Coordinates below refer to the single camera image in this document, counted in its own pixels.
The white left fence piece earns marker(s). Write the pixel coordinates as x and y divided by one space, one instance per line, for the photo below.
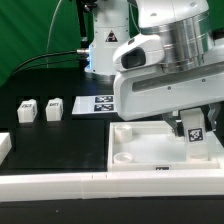
5 145

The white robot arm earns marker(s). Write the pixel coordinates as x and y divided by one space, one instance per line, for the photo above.
182 25

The white marker board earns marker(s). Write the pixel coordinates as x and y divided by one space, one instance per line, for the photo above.
98 104

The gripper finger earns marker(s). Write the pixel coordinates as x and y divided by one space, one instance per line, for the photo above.
171 121
214 110

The green backdrop curtain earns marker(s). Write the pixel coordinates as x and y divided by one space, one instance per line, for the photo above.
34 27

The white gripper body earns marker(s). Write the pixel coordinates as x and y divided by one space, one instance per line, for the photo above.
142 89

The white square table top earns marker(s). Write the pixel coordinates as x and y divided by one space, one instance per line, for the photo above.
145 146

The white front fence rail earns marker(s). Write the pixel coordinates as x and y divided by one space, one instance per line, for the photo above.
96 185

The black camera pole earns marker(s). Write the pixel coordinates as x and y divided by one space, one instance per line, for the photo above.
84 6

